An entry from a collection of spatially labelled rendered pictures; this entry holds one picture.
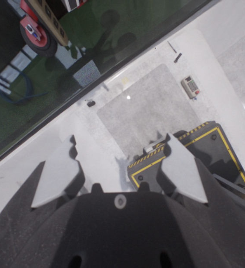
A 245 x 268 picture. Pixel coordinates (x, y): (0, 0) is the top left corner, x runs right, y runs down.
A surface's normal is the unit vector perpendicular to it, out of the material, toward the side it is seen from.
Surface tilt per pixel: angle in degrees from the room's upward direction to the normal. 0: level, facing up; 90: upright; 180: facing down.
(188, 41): 10
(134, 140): 0
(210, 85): 5
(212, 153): 0
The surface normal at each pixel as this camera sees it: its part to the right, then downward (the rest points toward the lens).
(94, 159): -0.18, 0.18
